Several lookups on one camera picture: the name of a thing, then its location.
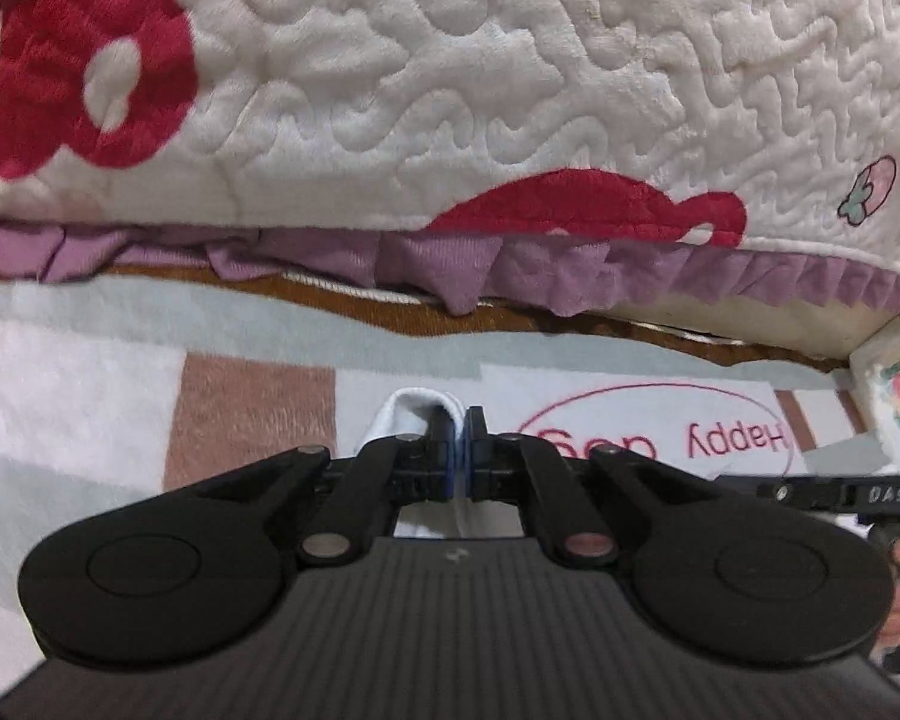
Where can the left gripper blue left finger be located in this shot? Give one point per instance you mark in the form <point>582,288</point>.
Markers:
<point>361,497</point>

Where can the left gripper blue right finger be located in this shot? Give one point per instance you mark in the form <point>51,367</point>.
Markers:
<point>530,474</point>

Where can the white t-shirt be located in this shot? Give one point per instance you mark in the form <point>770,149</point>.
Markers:
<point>429,474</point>

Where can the floral quilted pillow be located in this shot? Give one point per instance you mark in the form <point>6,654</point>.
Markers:
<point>876,369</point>

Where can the checkered happy dog blanket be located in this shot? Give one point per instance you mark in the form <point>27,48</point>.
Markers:
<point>127,386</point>

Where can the red bear quilted blanket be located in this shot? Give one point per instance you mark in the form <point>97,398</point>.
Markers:
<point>741,146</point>

